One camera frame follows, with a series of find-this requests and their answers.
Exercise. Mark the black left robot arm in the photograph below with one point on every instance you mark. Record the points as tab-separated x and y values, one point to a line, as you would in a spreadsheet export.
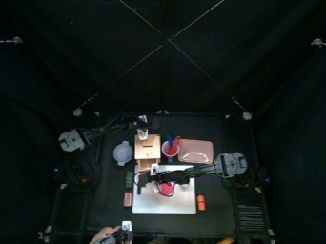
80	138

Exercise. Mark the pink square tray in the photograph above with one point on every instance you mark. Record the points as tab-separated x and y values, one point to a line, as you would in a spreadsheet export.
195	151

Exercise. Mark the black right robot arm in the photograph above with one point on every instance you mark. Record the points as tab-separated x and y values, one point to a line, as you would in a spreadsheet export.
220	166

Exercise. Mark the wooden drawer with red front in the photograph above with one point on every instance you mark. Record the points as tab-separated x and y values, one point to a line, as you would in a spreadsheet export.
145	163

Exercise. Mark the grey frame corner clamp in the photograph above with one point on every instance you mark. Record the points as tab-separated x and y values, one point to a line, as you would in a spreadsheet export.
316	42
14	40
247	115
76	111

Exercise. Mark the white plastic cutting board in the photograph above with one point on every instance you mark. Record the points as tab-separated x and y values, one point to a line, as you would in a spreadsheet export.
177	203

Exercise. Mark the orange toy carrot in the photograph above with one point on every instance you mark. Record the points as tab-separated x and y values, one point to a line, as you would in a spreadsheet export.
200	200

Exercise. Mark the white card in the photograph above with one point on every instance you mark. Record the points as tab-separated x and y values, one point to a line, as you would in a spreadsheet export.
125	225

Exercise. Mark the wooden drawer cabinet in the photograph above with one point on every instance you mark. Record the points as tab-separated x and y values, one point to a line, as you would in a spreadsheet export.
147	147

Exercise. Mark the person's hand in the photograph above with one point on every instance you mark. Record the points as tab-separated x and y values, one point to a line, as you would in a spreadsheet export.
103	235

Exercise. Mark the red plastic cup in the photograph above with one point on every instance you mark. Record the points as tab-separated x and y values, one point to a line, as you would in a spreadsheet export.
171	150

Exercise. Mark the pink play dough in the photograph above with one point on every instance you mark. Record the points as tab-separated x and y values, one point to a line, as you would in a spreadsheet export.
165	189

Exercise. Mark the dark green toy block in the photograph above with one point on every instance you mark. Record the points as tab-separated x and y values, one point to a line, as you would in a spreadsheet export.
128	179

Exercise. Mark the purple grey handheld device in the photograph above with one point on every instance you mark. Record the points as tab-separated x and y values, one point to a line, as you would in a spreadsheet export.
120	237

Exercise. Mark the red toy utensil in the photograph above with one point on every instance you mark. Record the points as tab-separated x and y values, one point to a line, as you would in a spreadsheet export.
175	143

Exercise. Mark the red white striped toy block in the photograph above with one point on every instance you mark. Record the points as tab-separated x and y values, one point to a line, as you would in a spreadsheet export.
127	199

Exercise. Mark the translucent white bowl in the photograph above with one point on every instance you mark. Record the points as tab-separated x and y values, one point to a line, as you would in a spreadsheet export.
123	153

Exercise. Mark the blue toy utensil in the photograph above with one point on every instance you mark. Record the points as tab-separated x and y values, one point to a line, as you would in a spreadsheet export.
168	141

